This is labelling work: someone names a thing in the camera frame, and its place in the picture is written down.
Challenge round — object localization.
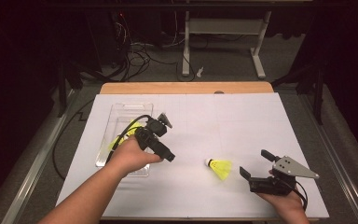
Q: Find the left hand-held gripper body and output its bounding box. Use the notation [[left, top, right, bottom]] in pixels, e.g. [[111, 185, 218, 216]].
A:
[[134, 112, 176, 163]]

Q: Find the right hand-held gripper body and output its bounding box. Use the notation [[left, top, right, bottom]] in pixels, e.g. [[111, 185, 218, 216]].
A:
[[248, 154, 321, 197]]

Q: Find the clear plastic container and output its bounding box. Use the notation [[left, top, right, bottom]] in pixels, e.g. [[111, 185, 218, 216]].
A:
[[95, 102, 155, 178]]

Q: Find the person's right hand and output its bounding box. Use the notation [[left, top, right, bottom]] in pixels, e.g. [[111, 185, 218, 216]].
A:
[[255, 186, 307, 216]]

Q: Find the person's left hand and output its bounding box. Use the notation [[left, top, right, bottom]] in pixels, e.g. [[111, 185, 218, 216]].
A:
[[105, 134, 164, 180]]

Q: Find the white table cover sheet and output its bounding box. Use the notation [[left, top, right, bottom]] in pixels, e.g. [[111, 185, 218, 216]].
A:
[[55, 92, 330, 219]]

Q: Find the black metal stand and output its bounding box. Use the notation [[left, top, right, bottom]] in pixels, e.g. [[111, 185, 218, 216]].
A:
[[57, 62, 83, 118], [271, 62, 324, 125]]

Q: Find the right hand-held gripper black cable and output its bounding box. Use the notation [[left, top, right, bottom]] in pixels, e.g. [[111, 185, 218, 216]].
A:
[[287, 181, 309, 212]]

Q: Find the hand-held gripper black cable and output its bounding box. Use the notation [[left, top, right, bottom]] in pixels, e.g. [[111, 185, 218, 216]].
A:
[[51, 98, 153, 181], [287, 181, 309, 212]]

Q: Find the aluminium floor rail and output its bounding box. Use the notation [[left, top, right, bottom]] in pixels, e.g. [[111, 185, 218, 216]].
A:
[[297, 92, 358, 224], [0, 88, 82, 224]]

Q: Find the bundle of floor cables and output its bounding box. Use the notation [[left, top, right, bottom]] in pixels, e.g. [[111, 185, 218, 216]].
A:
[[105, 12, 197, 83]]

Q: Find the left hand-held gripper black cable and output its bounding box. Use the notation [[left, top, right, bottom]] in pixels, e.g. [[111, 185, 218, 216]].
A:
[[51, 98, 153, 181]]

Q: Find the white metal stand frame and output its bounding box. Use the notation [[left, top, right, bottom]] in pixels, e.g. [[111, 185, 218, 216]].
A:
[[181, 10, 272, 79]]

